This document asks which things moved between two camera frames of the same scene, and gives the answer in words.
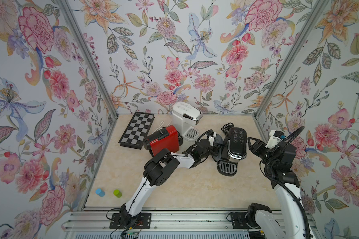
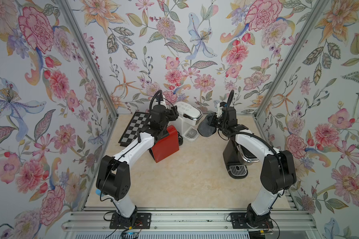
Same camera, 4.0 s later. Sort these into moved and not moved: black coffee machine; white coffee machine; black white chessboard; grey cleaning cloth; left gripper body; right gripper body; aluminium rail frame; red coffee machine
Moved: grey cleaning cloth; left gripper body; right gripper body; black coffee machine
Not moved: black white chessboard; aluminium rail frame; red coffee machine; white coffee machine
